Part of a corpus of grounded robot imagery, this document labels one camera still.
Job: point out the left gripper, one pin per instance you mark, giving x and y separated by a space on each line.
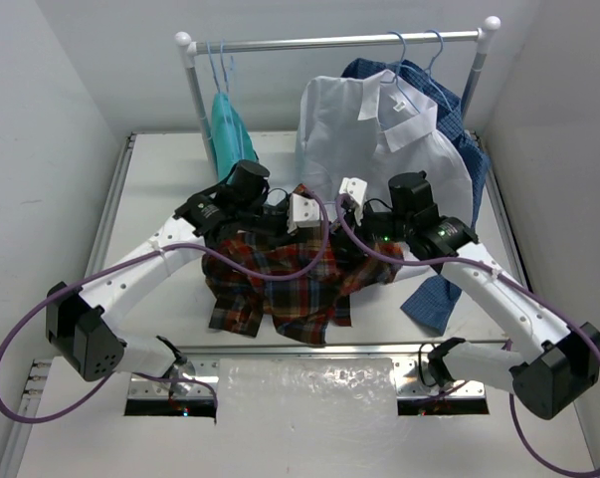
284 233

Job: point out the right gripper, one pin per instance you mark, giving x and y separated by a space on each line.
361 229

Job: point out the red plaid shirt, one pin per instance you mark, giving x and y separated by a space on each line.
302 308

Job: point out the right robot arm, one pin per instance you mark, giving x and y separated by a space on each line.
551 364

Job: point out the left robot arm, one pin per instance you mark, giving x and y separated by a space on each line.
83 321

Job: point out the blue checked shirt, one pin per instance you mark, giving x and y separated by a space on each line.
434 301

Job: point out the white clothes rack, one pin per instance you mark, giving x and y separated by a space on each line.
189 50

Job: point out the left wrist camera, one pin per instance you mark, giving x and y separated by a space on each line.
303 213

